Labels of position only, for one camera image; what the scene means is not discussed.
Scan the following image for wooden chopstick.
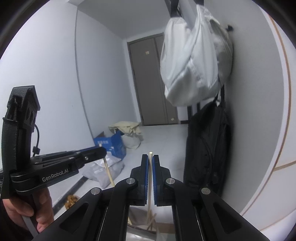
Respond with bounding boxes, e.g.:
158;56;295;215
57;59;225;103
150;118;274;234
103;155;115;187
147;213;157;230
147;152;153;230

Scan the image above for person's left hand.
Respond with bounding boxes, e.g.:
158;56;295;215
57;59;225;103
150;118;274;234
3;188;54;232

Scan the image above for white plastic parcel bag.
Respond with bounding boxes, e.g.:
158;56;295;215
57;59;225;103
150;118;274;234
91;153;121;170

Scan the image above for blue cardboard box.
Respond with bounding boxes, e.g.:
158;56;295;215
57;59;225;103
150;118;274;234
93;131;126;160

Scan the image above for grey plastic parcel bag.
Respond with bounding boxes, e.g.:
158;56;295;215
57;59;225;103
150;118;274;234
82;161;125;189

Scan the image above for brown slippers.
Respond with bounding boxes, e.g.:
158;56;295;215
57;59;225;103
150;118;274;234
65;195;80;210

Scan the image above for white sack bag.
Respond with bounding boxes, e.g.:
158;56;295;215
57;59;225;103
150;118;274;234
121;135;143;150

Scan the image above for beige cloth on bag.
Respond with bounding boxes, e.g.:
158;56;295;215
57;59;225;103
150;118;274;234
108;121;142;136

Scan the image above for white mesh utensil holder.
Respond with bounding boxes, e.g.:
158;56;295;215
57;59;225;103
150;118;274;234
126;206;176;240

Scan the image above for black hanging backpack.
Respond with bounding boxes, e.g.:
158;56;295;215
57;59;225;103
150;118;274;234
183;88;231;196

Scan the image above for white cabinet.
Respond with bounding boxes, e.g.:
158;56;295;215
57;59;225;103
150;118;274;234
241;10;295;240

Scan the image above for grey brown door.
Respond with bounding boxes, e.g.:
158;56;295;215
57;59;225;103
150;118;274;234
127;33;179;126

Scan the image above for white sling bag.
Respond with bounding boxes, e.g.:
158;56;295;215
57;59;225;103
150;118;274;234
160;4;233;107

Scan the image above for black metal door frame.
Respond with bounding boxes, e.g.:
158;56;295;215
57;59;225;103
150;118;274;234
177;103;201;124

